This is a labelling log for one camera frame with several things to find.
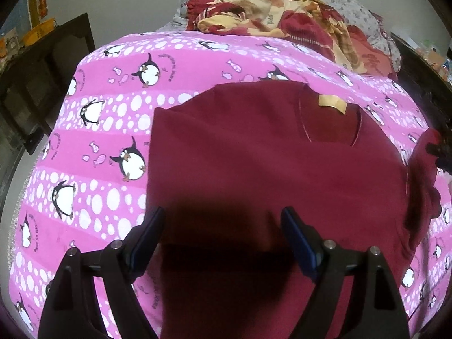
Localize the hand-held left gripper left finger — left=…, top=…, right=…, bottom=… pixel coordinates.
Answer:
left=38, top=207, right=166, bottom=339

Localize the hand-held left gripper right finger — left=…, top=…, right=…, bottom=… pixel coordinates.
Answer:
left=281, top=207, right=412, bottom=339

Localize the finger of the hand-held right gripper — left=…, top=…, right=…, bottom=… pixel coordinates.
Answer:
left=425, top=140, right=452, bottom=175

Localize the maroon t-shirt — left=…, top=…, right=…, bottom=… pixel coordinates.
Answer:
left=143, top=82, right=442, bottom=339

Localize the dark wooden headboard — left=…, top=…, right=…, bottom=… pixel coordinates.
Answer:
left=390, top=32, right=452, bottom=131

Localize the pink penguin bed sheet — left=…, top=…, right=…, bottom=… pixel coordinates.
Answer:
left=7, top=30, right=452, bottom=339

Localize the red yellow blanket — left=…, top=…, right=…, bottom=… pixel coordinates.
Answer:
left=186, top=0, right=399, bottom=78

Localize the dark wooden cabinet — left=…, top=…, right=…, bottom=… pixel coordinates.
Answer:
left=0, top=13, right=97, bottom=156

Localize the yellow basket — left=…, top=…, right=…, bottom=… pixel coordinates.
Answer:
left=23, top=18, right=57, bottom=46

